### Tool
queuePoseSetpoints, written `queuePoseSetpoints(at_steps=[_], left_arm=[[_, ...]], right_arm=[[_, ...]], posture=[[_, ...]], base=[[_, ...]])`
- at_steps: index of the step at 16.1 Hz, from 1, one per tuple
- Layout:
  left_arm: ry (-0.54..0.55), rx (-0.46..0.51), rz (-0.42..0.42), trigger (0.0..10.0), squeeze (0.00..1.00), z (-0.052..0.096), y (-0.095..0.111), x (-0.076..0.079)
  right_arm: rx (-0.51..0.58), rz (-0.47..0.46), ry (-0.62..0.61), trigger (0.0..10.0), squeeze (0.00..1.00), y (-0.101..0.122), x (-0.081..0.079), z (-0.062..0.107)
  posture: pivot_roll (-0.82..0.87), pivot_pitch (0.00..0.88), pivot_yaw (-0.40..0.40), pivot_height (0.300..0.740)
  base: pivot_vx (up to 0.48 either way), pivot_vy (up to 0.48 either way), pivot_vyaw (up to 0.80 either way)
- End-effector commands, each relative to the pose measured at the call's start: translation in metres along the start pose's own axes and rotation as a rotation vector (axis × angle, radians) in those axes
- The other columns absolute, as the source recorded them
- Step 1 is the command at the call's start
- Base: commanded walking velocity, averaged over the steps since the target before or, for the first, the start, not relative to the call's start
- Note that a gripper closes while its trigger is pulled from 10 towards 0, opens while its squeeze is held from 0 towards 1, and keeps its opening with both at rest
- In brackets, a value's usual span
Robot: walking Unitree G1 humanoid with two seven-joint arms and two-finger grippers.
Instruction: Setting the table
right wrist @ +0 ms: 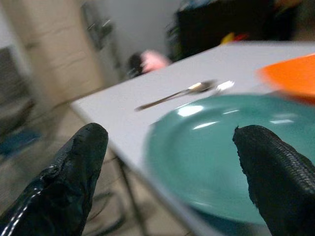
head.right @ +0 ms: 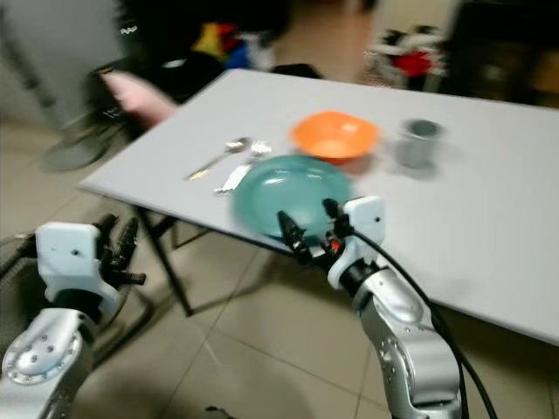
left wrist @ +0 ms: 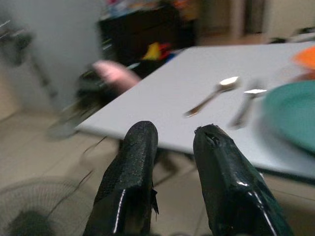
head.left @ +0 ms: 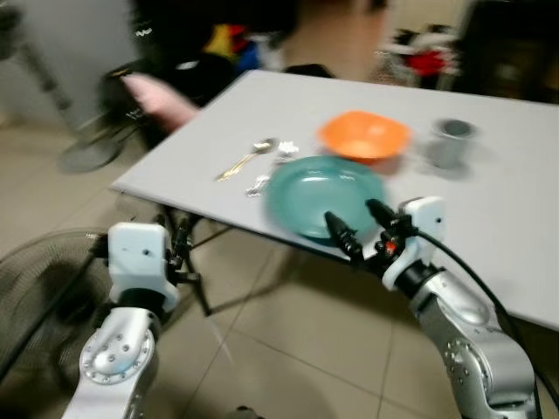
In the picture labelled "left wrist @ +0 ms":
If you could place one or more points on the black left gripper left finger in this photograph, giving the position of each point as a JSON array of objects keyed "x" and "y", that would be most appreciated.
[{"x": 128, "y": 177}]

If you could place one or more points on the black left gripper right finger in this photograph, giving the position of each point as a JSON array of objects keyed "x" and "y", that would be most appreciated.
[{"x": 229, "y": 182}]

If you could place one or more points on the silver metal fork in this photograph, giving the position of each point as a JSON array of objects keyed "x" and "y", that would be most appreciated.
[{"x": 246, "y": 104}]

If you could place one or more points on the silver metal spoon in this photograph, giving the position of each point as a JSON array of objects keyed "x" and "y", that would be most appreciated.
[{"x": 212, "y": 96}]

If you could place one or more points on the teal green plate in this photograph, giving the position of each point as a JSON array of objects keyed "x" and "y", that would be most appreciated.
[{"x": 292, "y": 114}]

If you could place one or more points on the grey standing fan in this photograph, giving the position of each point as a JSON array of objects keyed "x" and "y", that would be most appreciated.
[{"x": 39, "y": 209}]

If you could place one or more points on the chair with pink cushion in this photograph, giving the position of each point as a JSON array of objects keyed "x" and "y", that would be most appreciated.
[{"x": 98, "y": 86}]

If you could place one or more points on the yellow and red toy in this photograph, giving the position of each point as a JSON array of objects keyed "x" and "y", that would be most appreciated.
[{"x": 157, "y": 51}]

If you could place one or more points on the orange plastic bowl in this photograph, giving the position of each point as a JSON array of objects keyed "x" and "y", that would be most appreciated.
[{"x": 305, "y": 57}]

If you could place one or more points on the dark wooden shelf cabinet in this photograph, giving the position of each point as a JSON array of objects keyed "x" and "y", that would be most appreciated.
[{"x": 145, "y": 32}]

